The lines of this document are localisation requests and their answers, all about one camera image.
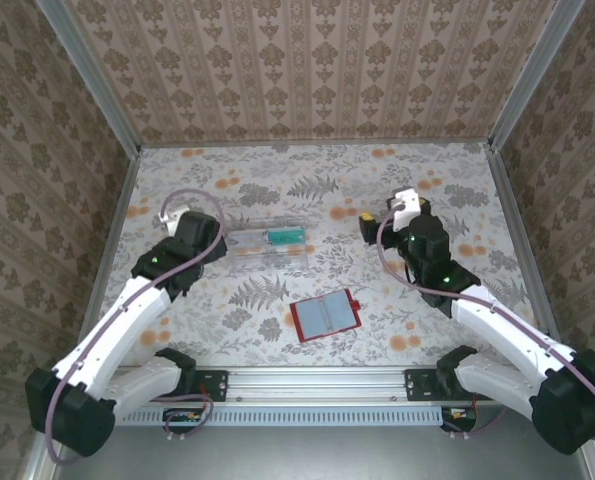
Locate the white plastic card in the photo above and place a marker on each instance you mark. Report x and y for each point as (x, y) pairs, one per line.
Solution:
(249, 239)

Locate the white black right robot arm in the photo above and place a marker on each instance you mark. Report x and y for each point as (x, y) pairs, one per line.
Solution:
(497, 335)

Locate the green plastic card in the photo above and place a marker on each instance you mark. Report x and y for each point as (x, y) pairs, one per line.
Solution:
(287, 236)

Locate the grey metal shelf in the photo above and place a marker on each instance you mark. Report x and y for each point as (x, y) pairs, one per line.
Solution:
(317, 455)

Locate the red card holder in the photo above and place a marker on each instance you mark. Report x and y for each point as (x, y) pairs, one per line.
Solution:
(322, 315)

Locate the clear plastic box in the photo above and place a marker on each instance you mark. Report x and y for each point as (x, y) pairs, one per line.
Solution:
(257, 260)

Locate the aluminium table back rail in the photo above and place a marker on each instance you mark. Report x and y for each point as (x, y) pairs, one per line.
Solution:
(317, 144)

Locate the floral patterned table cover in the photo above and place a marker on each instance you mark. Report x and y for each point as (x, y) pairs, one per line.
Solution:
(377, 175)

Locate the aluminium shelf frame rail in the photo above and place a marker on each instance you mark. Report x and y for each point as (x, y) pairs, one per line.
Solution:
(34, 470)
(592, 467)

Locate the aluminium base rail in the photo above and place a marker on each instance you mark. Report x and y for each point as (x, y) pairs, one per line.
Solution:
(317, 385)

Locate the aluminium frame post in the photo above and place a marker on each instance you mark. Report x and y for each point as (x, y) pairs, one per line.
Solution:
(93, 80)
(535, 70)

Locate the aluminium table side rail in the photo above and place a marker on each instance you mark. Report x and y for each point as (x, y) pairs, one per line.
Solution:
(518, 225)
(120, 210)

